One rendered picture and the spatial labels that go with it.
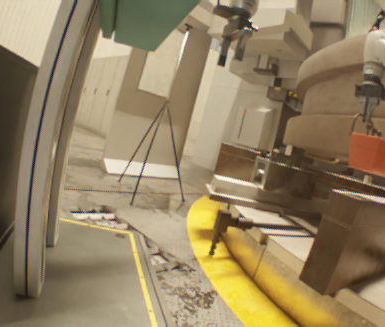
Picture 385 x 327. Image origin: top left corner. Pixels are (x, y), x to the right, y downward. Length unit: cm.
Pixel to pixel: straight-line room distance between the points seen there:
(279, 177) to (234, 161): 125
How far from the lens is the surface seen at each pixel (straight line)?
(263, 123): 514
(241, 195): 215
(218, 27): 424
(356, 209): 101
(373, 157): 104
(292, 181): 218
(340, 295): 127
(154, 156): 401
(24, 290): 69
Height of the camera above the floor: 77
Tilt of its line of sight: 5 degrees down
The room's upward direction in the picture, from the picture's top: 14 degrees clockwise
